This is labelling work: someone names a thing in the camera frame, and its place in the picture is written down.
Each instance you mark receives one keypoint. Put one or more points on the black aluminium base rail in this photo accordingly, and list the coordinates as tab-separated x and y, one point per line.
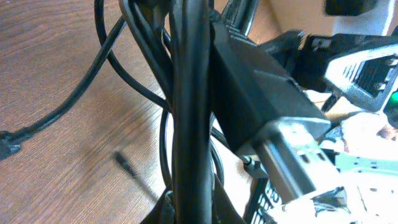
314	174

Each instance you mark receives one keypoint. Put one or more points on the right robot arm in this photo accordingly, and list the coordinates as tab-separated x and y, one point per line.
357	61

